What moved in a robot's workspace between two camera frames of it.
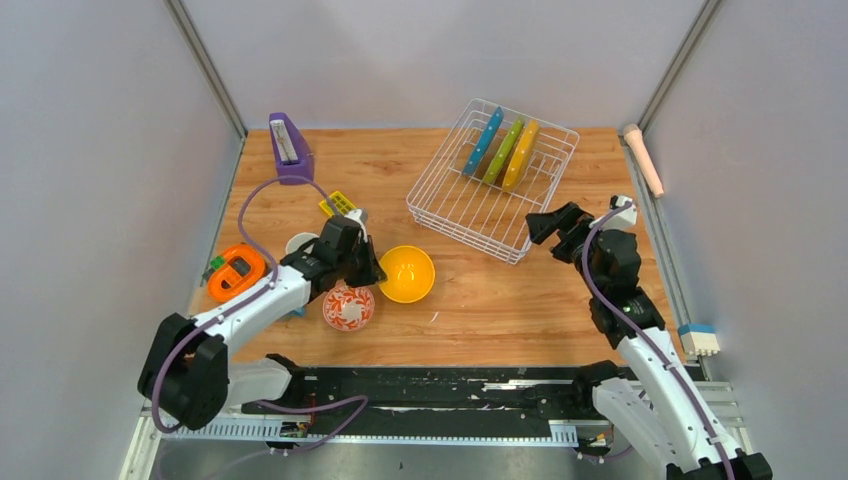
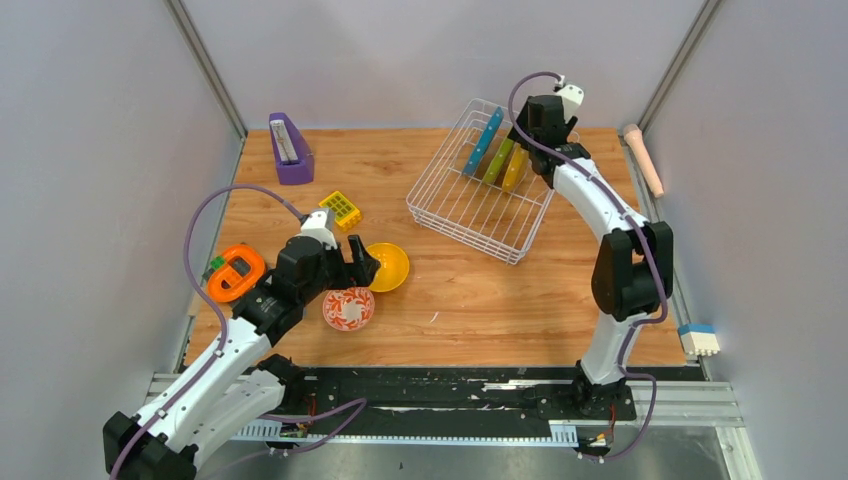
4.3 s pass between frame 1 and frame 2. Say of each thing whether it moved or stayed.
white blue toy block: stayed
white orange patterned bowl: stayed
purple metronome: stayed
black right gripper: moved
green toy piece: stayed
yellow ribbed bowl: moved
